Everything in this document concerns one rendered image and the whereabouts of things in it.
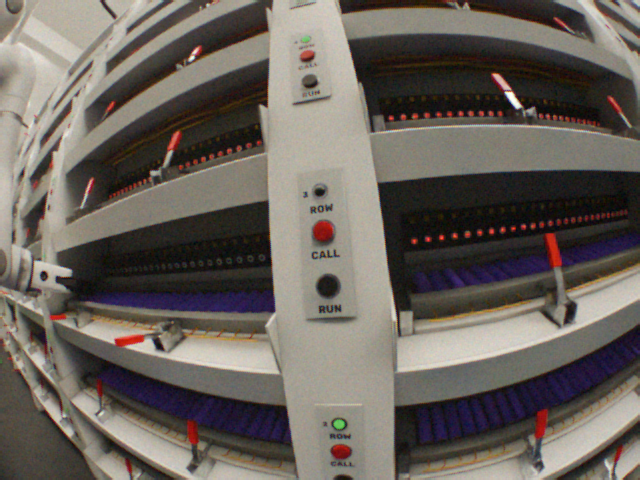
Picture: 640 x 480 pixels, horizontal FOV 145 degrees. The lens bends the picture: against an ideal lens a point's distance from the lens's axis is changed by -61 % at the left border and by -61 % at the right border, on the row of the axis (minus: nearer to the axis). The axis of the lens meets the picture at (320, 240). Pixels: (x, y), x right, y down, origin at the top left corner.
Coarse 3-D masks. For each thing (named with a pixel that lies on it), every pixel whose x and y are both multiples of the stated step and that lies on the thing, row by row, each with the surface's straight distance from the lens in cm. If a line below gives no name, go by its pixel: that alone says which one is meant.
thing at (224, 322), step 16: (80, 304) 63; (96, 304) 57; (128, 320) 46; (144, 320) 42; (160, 320) 38; (192, 320) 34; (208, 320) 32; (224, 320) 30; (240, 320) 29; (256, 320) 28; (192, 336) 32
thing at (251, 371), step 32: (96, 288) 78; (64, 320) 66; (96, 320) 56; (96, 352) 51; (128, 352) 39; (160, 352) 33; (192, 352) 31; (224, 352) 29; (256, 352) 27; (192, 384) 32; (224, 384) 28; (256, 384) 26
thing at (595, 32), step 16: (576, 16) 83; (592, 16) 79; (592, 32) 79; (608, 32) 78; (592, 80) 78; (608, 80) 75; (624, 80) 72; (592, 96) 79; (624, 96) 72; (608, 112) 75; (624, 112) 72; (608, 128) 75; (624, 176) 72; (624, 192) 73
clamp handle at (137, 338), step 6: (156, 324) 33; (162, 330) 33; (126, 336) 30; (132, 336) 30; (138, 336) 30; (144, 336) 31; (150, 336) 31; (156, 336) 32; (120, 342) 29; (126, 342) 29; (132, 342) 30; (138, 342) 30
